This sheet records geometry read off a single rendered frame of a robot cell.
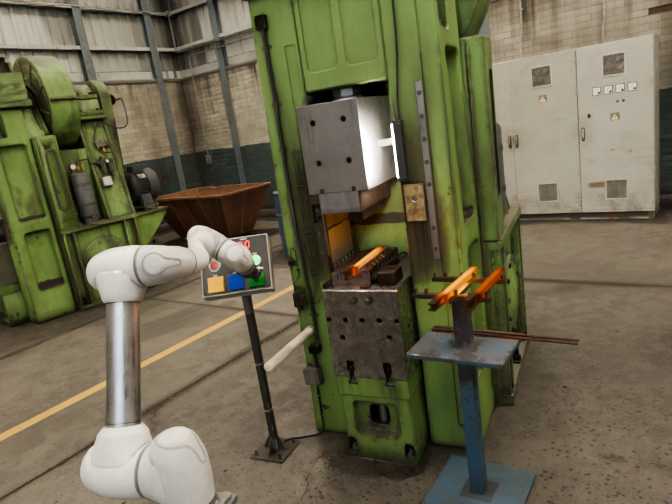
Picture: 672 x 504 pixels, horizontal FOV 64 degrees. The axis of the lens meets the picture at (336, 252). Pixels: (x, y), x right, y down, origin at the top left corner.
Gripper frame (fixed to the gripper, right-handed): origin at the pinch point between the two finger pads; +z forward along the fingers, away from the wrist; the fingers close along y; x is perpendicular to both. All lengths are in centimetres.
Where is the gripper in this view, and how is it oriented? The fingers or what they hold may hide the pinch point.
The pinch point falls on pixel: (255, 276)
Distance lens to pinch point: 258.5
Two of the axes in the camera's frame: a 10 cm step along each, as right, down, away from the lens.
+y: 9.9, -1.4, -0.2
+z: 0.6, 2.8, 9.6
